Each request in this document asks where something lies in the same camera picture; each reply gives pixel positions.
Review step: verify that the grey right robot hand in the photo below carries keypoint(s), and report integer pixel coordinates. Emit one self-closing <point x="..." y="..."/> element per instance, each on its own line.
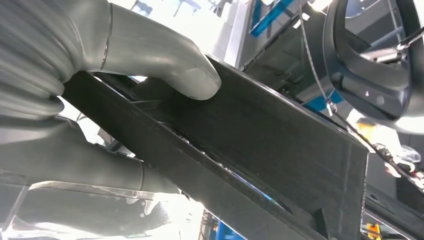
<point x="155" y="53"/>

